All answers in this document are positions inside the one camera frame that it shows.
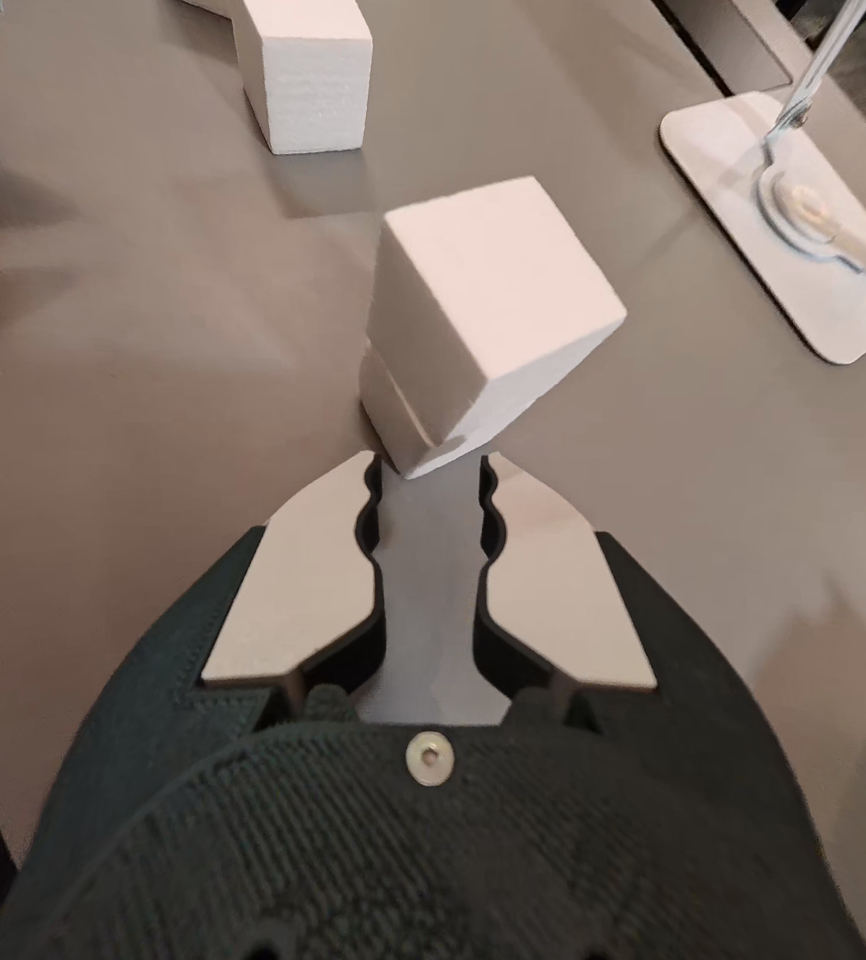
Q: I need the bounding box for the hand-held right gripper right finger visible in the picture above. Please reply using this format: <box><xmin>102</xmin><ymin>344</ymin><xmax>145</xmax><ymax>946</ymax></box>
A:
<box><xmin>474</xmin><ymin>451</ymin><xmax>660</xmax><ymax>721</ymax></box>

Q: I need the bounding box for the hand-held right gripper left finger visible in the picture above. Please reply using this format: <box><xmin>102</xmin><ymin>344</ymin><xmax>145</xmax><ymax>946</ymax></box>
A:
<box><xmin>200</xmin><ymin>448</ymin><xmax>389</xmax><ymax>715</ymax></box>

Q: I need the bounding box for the grey desk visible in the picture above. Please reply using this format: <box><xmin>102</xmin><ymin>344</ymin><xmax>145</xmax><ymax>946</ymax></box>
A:
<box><xmin>0</xmin><ymin>0</ymin><xmax>866</xmax><ymax>960</ymax></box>

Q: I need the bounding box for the dark grey cable tray cover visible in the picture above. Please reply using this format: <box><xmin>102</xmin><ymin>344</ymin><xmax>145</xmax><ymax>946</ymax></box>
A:
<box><xmin>658</xmin><ymin>0</ymin><xmax>795</xmax><ymax>96</ymax></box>

